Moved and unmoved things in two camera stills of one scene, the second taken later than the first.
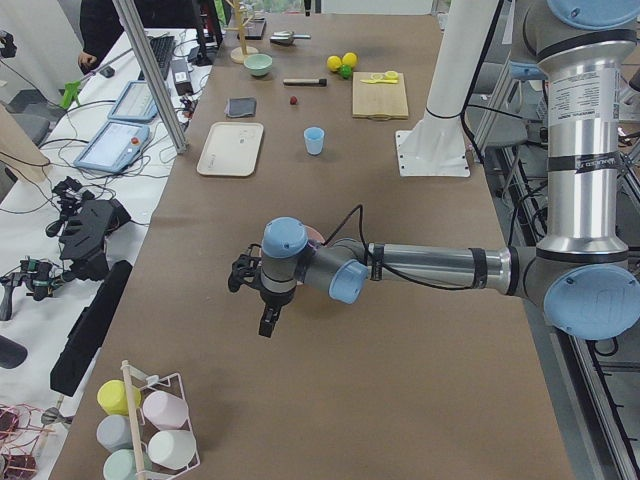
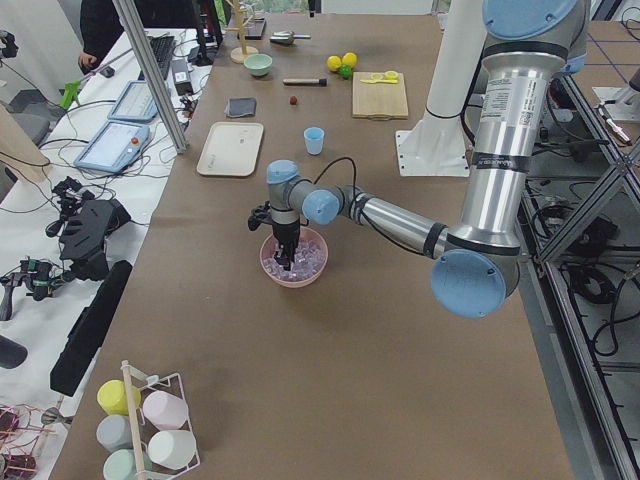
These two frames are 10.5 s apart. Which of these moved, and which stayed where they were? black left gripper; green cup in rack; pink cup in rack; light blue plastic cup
Moved: black left gripper
Stayed: pink cup in rack; light blue plastic cup; green cup in rack
